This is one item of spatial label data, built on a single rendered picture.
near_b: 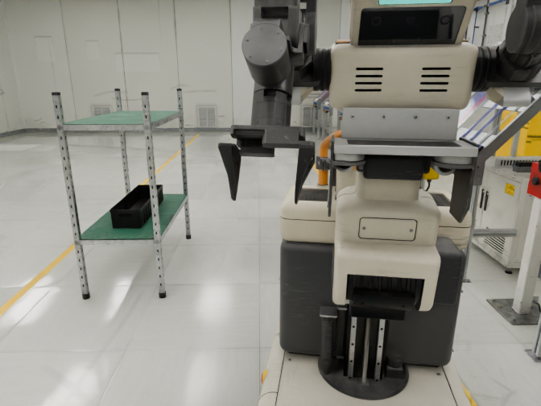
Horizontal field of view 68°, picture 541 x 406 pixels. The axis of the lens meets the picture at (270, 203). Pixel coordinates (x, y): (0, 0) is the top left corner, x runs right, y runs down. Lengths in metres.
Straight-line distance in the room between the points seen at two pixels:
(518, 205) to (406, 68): 1.98
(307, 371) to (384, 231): 0.62
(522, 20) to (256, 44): 0.46
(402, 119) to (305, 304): 0.68
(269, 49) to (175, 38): 9.24
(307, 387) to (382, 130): 0.81
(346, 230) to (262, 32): 0.51
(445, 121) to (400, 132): 0.08
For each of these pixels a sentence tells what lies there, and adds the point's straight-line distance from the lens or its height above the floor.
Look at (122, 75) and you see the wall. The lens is 10.02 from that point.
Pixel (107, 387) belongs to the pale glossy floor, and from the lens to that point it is 1.85.
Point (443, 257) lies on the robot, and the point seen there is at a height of 0.74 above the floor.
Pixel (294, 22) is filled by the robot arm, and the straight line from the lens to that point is 0.63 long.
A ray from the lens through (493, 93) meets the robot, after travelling 0.93.
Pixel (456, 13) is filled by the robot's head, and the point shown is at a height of 1.26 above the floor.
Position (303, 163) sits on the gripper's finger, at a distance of 0.54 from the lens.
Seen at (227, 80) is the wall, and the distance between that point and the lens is 9.58.
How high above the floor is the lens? 1.15
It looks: 17 degrees down
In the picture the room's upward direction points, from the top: straight up
